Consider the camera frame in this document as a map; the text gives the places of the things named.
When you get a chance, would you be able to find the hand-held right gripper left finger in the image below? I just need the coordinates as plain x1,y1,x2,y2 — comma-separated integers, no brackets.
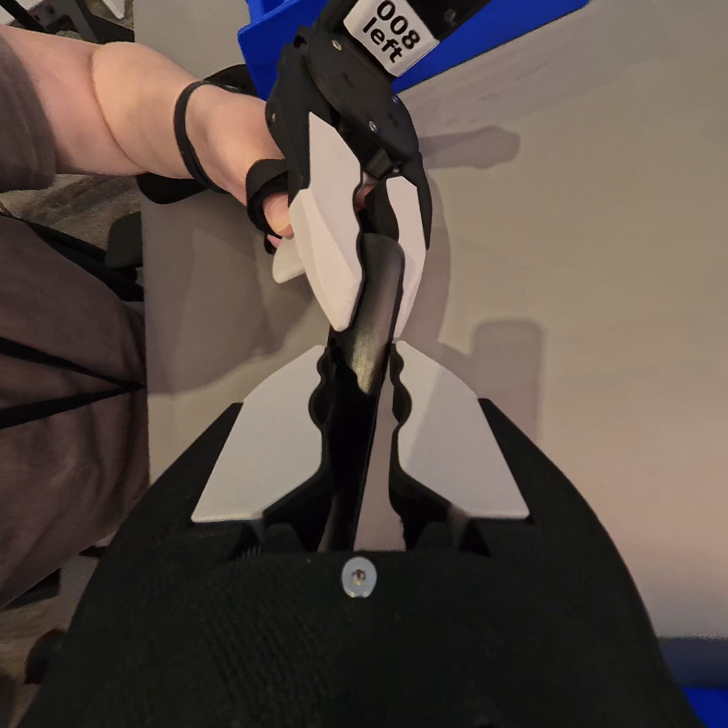
190,344,333,524

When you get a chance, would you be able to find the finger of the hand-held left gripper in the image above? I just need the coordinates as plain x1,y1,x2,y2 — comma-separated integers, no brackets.
288,111,372,333
372,162,434,342

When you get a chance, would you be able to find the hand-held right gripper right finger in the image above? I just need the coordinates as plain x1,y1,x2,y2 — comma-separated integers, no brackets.
388,340,531,527

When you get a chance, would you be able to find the black remote control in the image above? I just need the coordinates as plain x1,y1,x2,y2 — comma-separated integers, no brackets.
320,232,407,554

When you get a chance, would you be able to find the blue plastic bin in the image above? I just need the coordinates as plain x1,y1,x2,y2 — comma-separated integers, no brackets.
238,0,589,97
654,636,728,728

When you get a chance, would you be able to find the person's left forearm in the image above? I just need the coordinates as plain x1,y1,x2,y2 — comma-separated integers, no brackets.
0,23,197,188

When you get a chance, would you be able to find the person's left hand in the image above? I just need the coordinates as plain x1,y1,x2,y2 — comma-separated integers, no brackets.
189,85,297,251

